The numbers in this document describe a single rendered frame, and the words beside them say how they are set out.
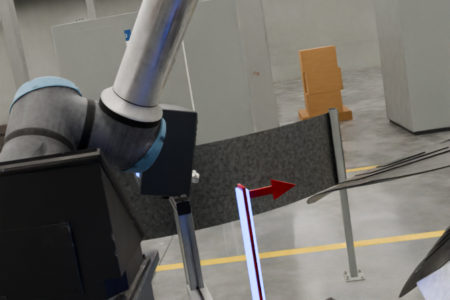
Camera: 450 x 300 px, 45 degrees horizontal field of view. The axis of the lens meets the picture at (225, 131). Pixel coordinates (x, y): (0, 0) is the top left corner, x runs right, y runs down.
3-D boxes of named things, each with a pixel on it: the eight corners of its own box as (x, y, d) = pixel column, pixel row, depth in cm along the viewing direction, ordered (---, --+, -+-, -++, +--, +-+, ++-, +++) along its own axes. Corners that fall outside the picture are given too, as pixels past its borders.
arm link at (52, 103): (-4, 162, 93) (10, 104, 101) (74, 177, 98) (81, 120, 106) (8, 120, 85) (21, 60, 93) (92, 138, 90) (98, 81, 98)
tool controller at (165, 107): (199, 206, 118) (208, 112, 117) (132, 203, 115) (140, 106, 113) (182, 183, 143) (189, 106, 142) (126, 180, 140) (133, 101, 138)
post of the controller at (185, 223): (204, 288, 115) (189, 199, 112) (191, 291, 114) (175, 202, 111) (201, 282, 117) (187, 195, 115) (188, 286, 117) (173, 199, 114)
